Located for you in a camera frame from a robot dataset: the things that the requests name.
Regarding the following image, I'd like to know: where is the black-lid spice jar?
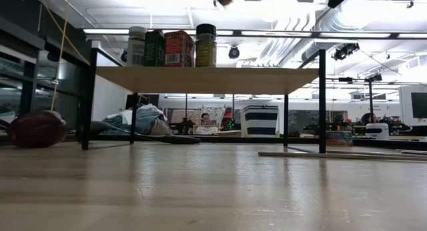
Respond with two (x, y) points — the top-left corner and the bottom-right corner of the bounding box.
(195, 23), (218, 68)

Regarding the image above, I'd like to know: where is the red spice container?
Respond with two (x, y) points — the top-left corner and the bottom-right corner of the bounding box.
(163, 30), (196, 68)

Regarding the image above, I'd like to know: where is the dark green spice tin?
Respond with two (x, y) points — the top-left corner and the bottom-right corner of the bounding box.
(143, 29), (166, 67)

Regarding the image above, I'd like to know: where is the white-lid glass spice jar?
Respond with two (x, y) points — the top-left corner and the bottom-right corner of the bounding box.
(126, 26), (148, 67)

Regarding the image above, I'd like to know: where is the black ceiling rig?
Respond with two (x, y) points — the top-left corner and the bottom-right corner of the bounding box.
(332, 42), (360, 61)

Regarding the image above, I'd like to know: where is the white black striped container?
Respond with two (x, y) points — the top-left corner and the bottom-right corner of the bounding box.
(240, 104), (280, 138)

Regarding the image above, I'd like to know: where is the person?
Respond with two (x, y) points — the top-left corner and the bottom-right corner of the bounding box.
(199, 111), (214, 127)
(360, 111), (378, 126)

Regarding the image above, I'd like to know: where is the labelled tin can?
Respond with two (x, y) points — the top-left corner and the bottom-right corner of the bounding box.
(325, 130), (353, 146)

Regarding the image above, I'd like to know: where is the white device black band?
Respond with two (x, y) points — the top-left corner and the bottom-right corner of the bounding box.
(365, 122), (390, 140)

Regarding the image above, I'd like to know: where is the pile of clothes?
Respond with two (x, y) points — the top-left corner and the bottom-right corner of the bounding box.
(101, 103), (173, 137)

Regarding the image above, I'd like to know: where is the white monitor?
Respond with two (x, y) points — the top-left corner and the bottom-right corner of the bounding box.
(398, 85), (427, 128)

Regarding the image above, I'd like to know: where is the dark glass cabinet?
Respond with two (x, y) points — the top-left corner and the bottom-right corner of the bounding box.
(0, 0), (91, 138)

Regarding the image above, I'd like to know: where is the red apple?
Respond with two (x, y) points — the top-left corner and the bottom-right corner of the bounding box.
(7, 109), (68, 150)

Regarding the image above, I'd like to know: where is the silver ventilation duct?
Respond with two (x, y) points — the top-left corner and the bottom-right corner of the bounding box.
(256, 3), (368, 68)

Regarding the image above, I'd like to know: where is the black camera on pole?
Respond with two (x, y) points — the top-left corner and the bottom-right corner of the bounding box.
(364, 72), (384, 125)

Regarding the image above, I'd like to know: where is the yellow cable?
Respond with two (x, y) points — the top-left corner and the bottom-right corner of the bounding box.
(35, 0), (91, 112)

